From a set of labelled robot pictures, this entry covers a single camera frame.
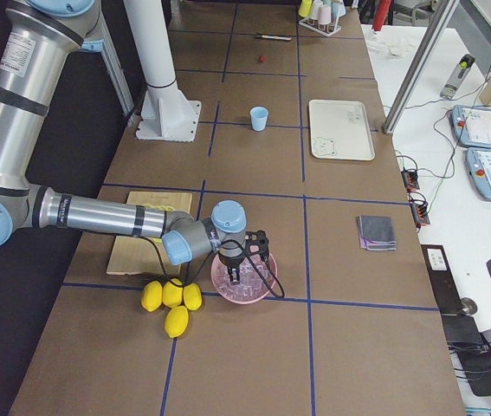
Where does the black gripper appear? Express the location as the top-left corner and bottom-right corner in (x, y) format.
(218, 230), (269, 284)

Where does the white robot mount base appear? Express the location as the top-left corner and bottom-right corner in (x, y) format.
(124, 0), (202, 142)

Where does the wooden cutting board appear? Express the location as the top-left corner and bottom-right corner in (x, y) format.
(107, 191), (192, 276)

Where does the black box with label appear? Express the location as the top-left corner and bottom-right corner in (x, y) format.
(421, 244), (462, 315)

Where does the aluminium frame post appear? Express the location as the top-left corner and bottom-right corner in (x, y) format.
(382, 0), (460, 134)

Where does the pink bowl of ice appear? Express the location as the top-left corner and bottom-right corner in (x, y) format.
(210, 254), (277, 304)

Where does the white wire cup rack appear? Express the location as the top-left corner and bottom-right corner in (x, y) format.
(299, 17), (341, 37)

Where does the yellow-green upturned cup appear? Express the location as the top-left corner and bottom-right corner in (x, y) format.
(298, 0), (313, 17)

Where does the steel muddler black tip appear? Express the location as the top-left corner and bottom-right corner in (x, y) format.
(255, 34), (293, 42)

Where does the folded grey cloth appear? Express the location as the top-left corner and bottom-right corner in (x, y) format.
(357, 215), (397, 251)

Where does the upper teach pendant tablet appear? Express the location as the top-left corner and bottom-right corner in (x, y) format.
(450, 105), (491, 149)

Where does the whole lemon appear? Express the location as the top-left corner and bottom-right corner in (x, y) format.
(165, 305), (190, 338)
(183, 283), (203, 311)
(140, 281), (163, 312)
(162, 278), (184, 309)

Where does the light blue plastic cup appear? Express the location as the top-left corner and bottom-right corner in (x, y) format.
(249, 106), (268, 132)

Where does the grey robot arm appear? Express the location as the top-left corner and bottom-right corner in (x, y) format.
(0, 1), (273, 289)

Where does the pink upturned cup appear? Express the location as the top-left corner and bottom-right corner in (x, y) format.
(318, 4), (332, 26)

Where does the clear water bottle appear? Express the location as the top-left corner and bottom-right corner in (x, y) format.
(440, 54), (475, 100)

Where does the cream bear serving tray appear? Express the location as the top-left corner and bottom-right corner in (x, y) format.
(308, 100), (375, 161)

